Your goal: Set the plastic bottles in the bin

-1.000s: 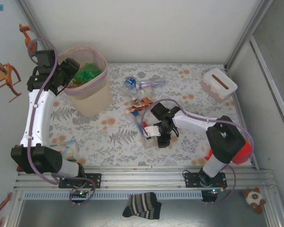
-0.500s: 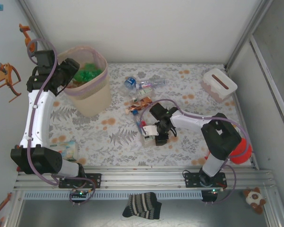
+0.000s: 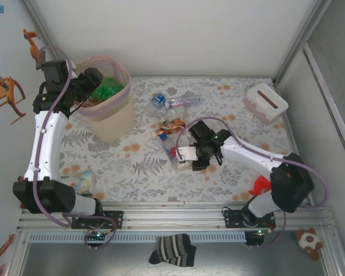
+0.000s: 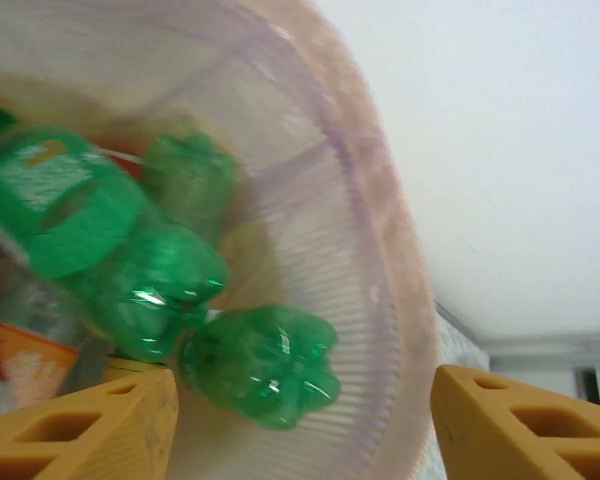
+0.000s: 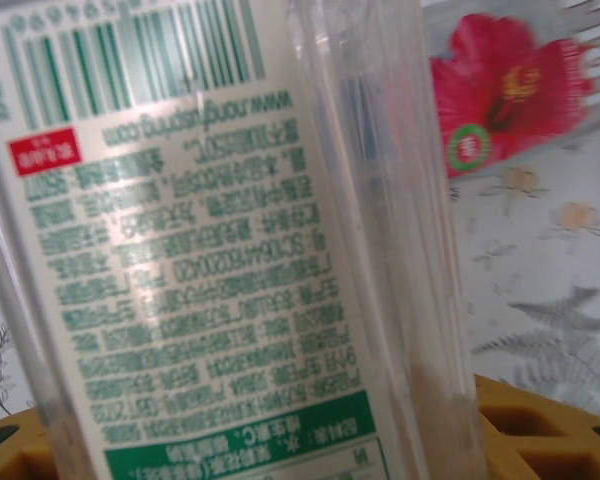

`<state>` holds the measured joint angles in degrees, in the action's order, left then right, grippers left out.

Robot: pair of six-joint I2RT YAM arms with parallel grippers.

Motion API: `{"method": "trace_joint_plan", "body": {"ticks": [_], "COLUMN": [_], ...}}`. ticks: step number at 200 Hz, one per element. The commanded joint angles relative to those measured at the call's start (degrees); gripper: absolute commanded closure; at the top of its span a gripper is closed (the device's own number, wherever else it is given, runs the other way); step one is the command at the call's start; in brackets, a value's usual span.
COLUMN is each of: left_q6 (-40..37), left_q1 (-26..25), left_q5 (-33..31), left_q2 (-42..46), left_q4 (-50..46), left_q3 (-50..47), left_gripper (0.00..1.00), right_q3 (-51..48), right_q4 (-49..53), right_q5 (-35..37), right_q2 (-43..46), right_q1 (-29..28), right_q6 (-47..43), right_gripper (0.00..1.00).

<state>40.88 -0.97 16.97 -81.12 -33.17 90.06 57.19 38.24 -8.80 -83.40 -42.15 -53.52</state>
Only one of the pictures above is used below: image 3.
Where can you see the green white label bottle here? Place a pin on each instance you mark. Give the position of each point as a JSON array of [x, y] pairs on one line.
[[182, 166], [176, 110]]

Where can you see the clear bottle red flower label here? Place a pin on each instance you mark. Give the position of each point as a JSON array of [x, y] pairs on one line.
[[171, 151]]

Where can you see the green bottle with label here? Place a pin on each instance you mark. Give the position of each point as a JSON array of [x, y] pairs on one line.
[[100, 93]]

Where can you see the green plastic bottle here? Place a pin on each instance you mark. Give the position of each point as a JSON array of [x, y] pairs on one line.
[[112, 84]]

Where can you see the beige slatted waste bin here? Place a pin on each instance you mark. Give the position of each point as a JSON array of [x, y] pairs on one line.
[[118, 123]]

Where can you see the blue label bottle white neck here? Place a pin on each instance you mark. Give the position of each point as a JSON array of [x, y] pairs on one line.
[[158, 100]]

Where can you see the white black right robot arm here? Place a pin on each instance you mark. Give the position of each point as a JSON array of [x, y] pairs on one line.
[[247, 152]]

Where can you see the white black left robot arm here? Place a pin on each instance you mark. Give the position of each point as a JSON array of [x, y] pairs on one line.
[[44, 149]]

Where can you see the translucent purple bin liner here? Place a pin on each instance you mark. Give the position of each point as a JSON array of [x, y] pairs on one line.
[[123, 74]]

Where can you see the crumpled clear plastic bottle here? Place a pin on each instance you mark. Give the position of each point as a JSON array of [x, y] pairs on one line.
[[162, 120]]

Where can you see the clear bottle pink label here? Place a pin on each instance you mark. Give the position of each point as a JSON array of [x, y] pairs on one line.
[[176, 102]]

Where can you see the red plastic dolphin toy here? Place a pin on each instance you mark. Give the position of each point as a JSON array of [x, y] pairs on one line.
[[260, 184]]

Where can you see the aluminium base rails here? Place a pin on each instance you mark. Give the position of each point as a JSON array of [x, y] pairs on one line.
[[172, 218]]

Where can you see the white box with brown slot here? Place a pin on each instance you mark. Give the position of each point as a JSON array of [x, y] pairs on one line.
[[276, 96]]

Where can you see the colourful tissue pack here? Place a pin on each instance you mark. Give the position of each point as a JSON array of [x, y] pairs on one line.
[[83, 181]]

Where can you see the control board green light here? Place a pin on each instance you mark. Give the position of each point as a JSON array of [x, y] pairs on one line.
[[96, 235], [254, 238]]

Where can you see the black striped sock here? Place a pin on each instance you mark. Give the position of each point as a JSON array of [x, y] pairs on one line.
[[172, 250]]

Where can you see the brown white plush toy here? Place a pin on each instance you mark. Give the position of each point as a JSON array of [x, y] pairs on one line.
[[309, 244]]

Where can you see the orange claw frame sticker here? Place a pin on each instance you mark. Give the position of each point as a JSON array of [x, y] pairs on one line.
[[4, 92]]

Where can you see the aluminium frame post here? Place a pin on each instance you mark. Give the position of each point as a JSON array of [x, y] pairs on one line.
[[300, 43], [41, 28]]

